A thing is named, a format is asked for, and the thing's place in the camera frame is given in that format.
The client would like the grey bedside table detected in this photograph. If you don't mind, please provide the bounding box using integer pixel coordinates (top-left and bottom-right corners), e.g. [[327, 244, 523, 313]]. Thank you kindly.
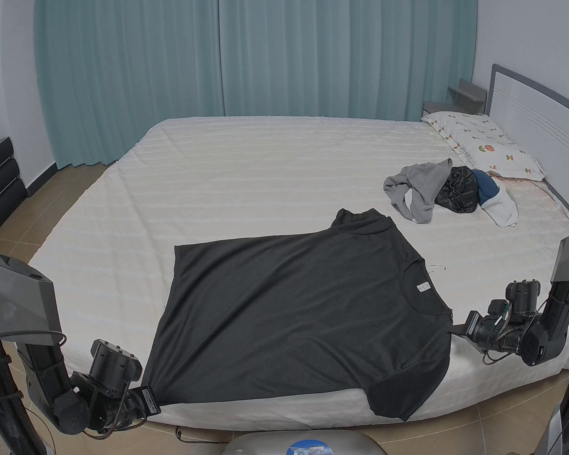
[[422, 79, 488, 116]]

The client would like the white garment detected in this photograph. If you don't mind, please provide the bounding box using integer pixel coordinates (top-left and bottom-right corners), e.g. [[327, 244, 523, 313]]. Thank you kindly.
[[481, 190, 519, 228]]

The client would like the bed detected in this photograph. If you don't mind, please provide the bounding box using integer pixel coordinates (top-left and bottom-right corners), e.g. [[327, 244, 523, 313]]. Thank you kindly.
[[28, 64, 569, 432]]

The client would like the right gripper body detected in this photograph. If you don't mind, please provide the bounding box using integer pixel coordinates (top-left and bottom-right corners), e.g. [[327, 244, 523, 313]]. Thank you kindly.
[[464, 312, 509, 350]]

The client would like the grey garment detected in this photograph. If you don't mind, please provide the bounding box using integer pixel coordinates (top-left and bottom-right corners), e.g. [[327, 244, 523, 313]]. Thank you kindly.
[[383, 158, 453, 224]]

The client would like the black T-shirt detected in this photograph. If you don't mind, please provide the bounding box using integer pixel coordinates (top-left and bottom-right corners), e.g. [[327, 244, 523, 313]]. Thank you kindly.
[[141, 208, 454, 422]]

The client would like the black shiny garment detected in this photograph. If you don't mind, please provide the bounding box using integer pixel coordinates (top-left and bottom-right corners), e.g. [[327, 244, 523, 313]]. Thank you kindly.
[[435, 166, 480, 215]]

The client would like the black cable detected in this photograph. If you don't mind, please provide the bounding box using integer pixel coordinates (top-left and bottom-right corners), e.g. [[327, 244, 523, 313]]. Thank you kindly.
[[173, 425, 228, 446]]

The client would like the white printed pillow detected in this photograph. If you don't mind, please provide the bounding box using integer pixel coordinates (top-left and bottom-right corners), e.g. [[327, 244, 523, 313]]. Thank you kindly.
[[421, 111, 548, 182]]

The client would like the black chest of drawers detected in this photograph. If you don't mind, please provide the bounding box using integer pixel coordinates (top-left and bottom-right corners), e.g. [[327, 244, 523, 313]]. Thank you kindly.
[[0, 138, 29, 245]]

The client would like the blue-green curtain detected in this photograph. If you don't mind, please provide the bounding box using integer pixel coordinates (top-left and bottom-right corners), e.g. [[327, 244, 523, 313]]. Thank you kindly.
[[34, 0, 226, 167], [218, 0, 478, 122]]

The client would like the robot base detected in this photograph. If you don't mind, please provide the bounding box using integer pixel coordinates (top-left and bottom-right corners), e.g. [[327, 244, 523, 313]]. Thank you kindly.
[[228, 428, 382, 455]]

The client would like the dark blue garment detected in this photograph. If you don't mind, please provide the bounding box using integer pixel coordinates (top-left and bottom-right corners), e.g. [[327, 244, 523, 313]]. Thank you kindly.
[[472, 169, 499, 206]]

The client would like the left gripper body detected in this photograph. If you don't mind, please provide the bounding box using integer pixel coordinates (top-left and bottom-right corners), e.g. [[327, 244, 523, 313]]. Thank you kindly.
[[127, 384, 164, 421]]

